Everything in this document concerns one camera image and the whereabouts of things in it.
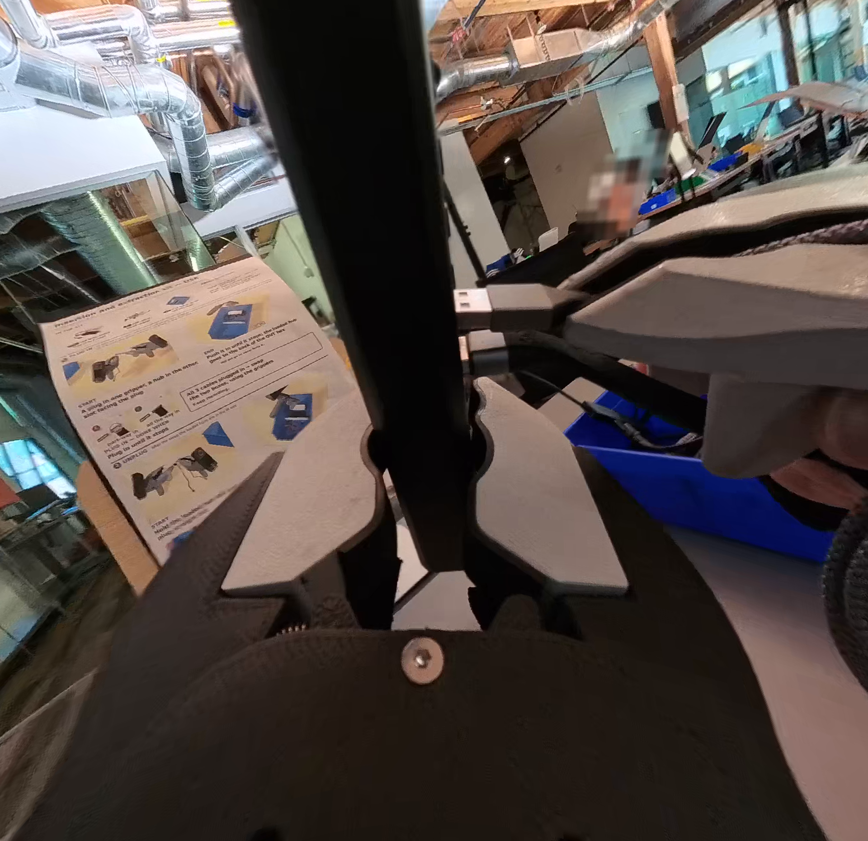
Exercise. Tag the silver ventilation duct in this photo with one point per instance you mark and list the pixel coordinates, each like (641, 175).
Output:
(542, 51)
(102, 88)

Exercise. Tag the black usb hub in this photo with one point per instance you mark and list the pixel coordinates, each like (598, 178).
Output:
(352, 244)

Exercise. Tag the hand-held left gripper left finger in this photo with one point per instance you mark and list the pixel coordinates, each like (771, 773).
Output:
(305, 508)

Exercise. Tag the blue plastic bin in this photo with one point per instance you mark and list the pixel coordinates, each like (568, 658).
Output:
(678, 495)

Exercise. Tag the person's right hand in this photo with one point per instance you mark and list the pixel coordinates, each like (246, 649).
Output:
(847, 434)

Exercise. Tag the cardboard backing board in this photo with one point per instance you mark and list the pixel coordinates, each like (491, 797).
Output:
(115, 515)

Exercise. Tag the printed instruction sheet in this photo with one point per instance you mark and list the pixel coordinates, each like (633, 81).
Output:
(169, 380)

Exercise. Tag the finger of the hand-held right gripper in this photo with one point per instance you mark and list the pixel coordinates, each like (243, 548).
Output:
(780, 207)
(746, 312)

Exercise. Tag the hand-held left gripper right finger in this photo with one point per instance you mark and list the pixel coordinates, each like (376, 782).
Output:
(542, 502)

